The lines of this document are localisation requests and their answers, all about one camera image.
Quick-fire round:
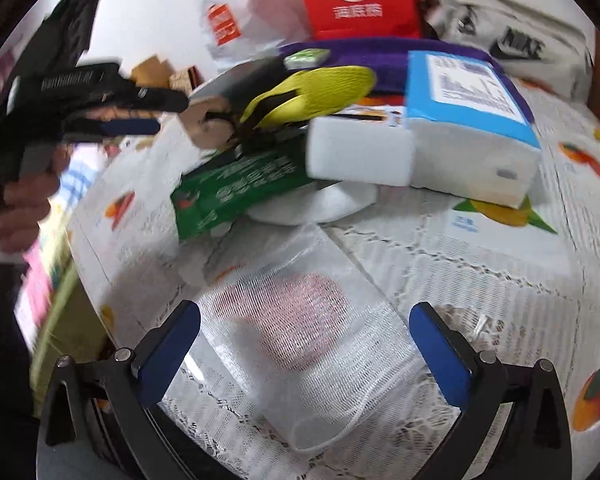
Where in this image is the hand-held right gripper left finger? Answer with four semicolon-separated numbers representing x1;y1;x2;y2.
36;300;202;480

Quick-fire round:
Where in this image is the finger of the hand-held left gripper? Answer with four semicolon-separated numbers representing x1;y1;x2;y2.
62;116;162;144
111;85;190;115

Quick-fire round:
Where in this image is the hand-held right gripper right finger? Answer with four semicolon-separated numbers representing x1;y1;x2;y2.
409;302;575;480

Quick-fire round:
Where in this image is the green wet wipe packet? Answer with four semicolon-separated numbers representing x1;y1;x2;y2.
171;137;313;243

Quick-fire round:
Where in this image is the white mesh bag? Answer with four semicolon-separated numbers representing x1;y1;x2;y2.
187;222;433;453

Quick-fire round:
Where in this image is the person's left hand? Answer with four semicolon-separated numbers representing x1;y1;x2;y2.
0;147;73;252

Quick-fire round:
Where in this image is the patterned brown box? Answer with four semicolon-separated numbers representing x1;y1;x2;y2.
130;55;199;93

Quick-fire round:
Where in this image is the fruit print tablecloth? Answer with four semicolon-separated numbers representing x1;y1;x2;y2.
66;77;600;480

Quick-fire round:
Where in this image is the white plastic shopping bag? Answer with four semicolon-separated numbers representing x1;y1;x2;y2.
192;0;313;72

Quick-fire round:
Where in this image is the yellow black knit pouch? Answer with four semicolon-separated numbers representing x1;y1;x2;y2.
239;66;378;130

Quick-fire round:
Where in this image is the small light green packet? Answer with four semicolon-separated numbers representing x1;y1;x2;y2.
283;48;330;71

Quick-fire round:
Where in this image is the white round pad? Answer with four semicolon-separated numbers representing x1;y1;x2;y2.
247;180;378;226

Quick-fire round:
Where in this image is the white sponge block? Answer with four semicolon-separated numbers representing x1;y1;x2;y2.
306;114;417;185

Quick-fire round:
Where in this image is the fruit print tissue packet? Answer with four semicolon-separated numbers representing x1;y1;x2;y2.
337;102;408;128

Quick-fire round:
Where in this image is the purple towel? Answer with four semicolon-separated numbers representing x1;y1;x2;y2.
279;37;536;126

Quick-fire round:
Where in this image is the blue white tissue pack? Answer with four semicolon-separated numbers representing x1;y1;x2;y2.
404;50;542;209

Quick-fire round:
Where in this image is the white sports bag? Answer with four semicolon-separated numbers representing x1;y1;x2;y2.
422;0;595;103

